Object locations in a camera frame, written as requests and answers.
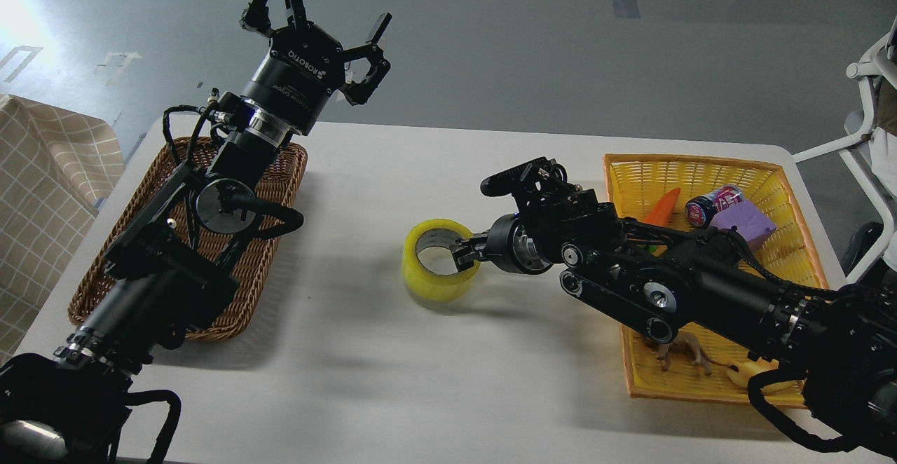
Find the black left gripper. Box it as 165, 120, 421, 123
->
240, 0, 393, 137

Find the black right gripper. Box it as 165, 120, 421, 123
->
448, 214, 552, 275

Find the yellow tape roll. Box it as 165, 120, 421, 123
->
401, 218, 480, 302

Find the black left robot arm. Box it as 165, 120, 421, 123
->
2, 0, 392, 463

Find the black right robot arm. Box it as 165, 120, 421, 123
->
451, 157, 896, 458

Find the yellow plastic basket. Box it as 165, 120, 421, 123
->
603, 153, 828, 404

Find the orange toy carrot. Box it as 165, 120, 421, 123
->
642, 187, 681, 227

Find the brown wicker basket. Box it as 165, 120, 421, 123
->
67, 142, 308, 342

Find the brown toy lion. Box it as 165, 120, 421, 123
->
641, 331, 739, 376

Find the small labelled can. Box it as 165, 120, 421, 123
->
683, 185, 746, 228

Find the beige checkered cloth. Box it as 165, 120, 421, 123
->
1, 94, 125, 360

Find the purple block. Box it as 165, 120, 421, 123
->
707, 198, 778, 251

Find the yellow toy croissant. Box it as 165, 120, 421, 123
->
724, 359, 803, 395

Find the white office chair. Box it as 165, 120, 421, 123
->
793, 27, 895, 283

